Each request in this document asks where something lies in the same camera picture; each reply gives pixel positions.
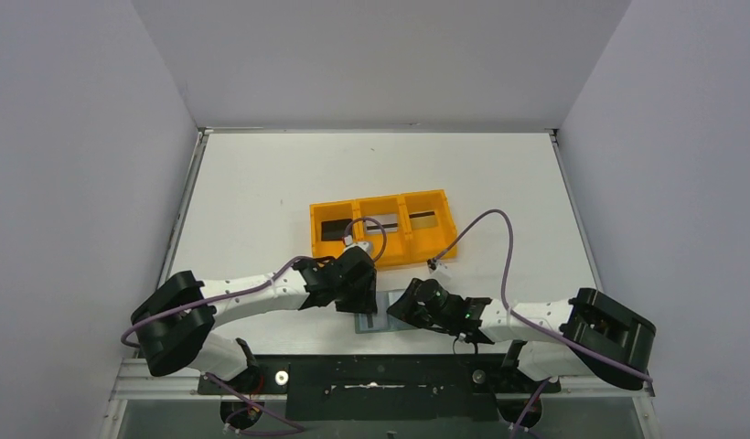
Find green card holder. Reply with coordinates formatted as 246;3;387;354
354;290;414;334

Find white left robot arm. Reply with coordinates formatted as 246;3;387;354
122;245;377;380

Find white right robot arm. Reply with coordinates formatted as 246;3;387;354
387;278;656;391

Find silver card middle bin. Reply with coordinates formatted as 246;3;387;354
363;213;399;235

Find gold card end bin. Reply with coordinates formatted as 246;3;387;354
409;210;438;230

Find yellow three-compartment bin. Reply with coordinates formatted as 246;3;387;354
309;189;457;268

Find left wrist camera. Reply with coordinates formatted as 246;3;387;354
343;235;373;256

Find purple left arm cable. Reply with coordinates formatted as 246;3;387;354
119;217;389;437

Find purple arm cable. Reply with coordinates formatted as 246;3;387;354
426;209;655;439
119;217;389;437

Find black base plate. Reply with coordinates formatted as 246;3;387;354
198;354;539;422

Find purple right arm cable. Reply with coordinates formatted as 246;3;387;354
426;209;655;439

